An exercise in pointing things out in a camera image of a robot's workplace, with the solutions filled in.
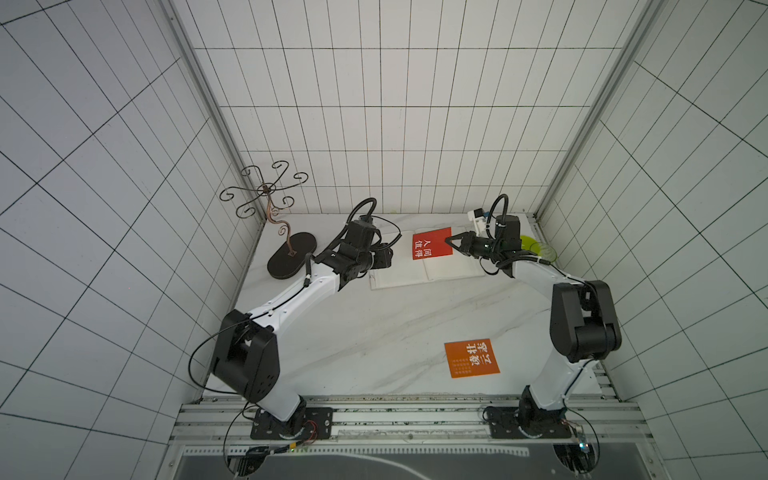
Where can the metal jewelry stand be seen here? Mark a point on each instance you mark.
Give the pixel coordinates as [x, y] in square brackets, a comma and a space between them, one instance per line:
[290, 257]

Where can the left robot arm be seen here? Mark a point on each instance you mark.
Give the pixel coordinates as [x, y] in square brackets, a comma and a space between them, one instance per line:
[246, 356]

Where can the orange card lower right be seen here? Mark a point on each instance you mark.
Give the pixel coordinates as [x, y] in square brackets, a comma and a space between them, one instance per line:
[471, 358]

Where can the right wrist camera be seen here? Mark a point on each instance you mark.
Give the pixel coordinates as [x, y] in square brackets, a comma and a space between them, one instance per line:
[480, 222]

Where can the red card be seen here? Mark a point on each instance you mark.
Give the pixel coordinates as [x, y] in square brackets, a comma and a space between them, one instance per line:
[431, 244]

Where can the clear green cup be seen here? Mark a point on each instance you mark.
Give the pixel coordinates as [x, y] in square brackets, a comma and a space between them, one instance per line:
[547, 252]

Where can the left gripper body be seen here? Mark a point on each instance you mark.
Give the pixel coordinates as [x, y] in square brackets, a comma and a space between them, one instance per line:
[378, 257]

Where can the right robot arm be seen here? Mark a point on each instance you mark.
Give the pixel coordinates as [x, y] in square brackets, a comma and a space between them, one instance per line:
[583, 325]

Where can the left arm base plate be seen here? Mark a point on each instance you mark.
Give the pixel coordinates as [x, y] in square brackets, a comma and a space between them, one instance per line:
[308, 423]

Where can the aluminium rail frame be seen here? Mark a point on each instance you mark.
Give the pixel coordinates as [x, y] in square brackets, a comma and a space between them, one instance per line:
[366, 425]

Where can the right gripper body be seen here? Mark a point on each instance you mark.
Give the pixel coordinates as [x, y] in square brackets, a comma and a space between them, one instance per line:
[470, 243]

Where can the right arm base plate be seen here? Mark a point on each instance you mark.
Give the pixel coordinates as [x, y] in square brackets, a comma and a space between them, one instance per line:
[526, 423]

